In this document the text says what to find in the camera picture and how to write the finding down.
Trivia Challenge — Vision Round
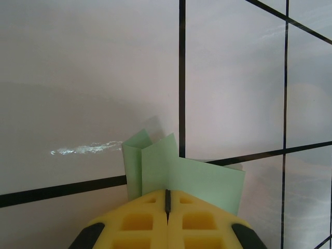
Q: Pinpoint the light green cloth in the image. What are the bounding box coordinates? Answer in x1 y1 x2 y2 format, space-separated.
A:
121 129 246 216

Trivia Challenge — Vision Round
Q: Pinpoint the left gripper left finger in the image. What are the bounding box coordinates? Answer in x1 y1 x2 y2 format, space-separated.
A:
67 189 168 249

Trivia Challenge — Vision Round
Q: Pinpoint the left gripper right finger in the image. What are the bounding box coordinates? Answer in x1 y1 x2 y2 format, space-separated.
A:
165 189 268 249

